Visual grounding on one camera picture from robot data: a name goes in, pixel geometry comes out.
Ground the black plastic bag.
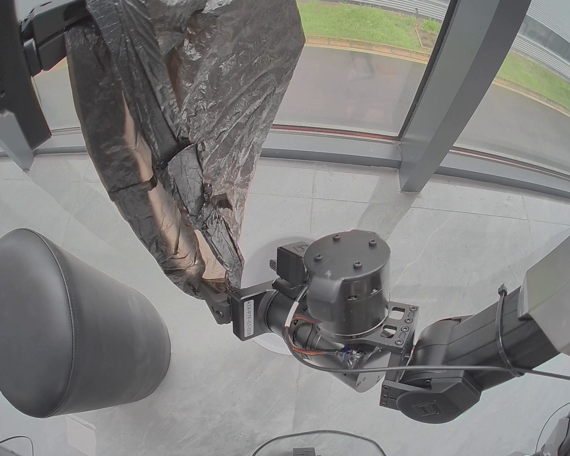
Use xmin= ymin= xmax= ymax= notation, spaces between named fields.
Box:
xmin=66 ymin=0 xmax=307 ymax=299

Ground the dark grey round chair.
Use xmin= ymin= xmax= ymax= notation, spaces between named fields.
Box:
xmin=0 ymin=227 xmax=172 ymax=419

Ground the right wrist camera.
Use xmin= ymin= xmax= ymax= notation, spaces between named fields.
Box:
xmin=270 ymin=239 xmax=310 ymax=285

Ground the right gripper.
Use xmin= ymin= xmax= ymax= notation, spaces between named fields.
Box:
xmin=201 ymin=280 xmax=315 ymax=346

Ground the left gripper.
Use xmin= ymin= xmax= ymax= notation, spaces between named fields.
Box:
xmin=0 ymin=0 xmax=96 ymax=151

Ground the white trash bin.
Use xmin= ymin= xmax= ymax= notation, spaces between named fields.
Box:
xmin=241 ymin=250 xmax=314 ymax=357

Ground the black cable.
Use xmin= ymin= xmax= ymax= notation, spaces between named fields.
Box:
xmin=253 ymin=431 xmax=388 ymax=456

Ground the window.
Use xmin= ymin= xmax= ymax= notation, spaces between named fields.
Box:
xmin=0 ymin=0 xmax=570 ymax=193

